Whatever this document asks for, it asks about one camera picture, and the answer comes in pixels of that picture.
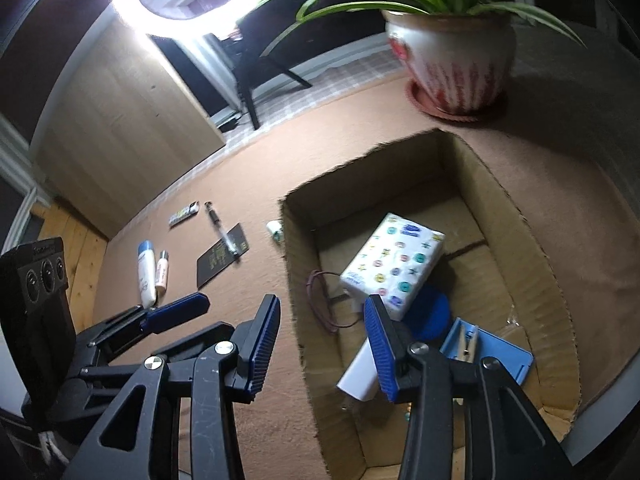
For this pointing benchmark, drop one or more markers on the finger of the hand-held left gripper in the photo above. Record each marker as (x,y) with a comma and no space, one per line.
(200,337)
(175,312)

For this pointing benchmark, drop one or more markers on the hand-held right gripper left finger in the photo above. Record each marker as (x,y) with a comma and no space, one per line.
(260,345)

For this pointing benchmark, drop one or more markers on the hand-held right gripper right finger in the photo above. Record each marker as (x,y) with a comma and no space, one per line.
(380,355)

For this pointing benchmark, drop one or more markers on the white rectangular packet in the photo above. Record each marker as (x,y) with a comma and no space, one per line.
(357,370)

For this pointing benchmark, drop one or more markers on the blue round lid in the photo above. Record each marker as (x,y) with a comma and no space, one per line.
(427,315)

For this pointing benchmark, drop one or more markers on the wooden clothespin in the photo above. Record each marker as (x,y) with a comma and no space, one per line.
(468,342)

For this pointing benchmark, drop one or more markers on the white patterned tissue pack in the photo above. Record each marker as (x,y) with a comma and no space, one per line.
(395,260)

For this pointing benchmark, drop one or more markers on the blue plastic tray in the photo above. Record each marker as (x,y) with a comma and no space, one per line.
(500,355)

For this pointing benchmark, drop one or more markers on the cardboard box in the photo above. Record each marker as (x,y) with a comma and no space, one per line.
(500,220)

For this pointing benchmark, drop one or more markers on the small pink cosmetic tube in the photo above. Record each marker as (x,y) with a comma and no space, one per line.
(162,272)

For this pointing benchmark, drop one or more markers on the white lotion bottle blue cap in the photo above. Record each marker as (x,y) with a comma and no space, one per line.
(146,272)

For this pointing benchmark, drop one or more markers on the black card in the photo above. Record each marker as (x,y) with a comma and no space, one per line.
(217,262)

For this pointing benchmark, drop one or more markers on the black clear pen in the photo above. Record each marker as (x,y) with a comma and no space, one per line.
(220,232)

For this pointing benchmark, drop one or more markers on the small wrapped packet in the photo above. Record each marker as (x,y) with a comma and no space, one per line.
(183,214)

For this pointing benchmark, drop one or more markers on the beige wooden cabinet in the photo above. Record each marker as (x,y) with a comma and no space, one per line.
(125,125)

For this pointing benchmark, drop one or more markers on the black tripod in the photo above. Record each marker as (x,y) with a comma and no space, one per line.
(247,95)

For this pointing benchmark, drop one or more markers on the red pot saucer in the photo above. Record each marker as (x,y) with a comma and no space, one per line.
(425,106)

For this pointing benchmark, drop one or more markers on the white red flower pot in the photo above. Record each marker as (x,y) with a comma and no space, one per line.
(450,60)

